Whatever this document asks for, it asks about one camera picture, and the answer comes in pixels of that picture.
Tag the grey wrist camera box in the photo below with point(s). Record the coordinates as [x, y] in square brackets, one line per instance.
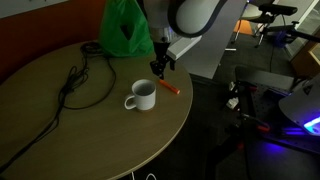
[183, 46]

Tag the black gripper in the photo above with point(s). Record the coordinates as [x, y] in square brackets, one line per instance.
[161, 55]

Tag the white ceramic mug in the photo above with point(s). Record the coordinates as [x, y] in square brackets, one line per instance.
[146, 101]

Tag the red booth bench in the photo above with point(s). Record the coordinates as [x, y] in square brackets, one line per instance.
[33, 33]

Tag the orange marker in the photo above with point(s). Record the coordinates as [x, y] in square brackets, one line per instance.
[169, 87]

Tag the black tripod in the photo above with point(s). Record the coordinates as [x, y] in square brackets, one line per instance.
[283, 29]

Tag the black camera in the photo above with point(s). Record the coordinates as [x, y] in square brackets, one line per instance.
[276, 9]

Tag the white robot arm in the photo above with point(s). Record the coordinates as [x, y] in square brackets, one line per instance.
[196, 16]

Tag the green fabric bag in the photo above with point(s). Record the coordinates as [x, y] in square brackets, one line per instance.
[113, 46]

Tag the orange chair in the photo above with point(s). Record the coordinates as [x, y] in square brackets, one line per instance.
[245, 26]

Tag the black robot platform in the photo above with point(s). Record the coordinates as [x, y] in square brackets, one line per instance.
[266, 100]

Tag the small white tag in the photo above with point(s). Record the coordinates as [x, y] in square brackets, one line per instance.
[232, 102]

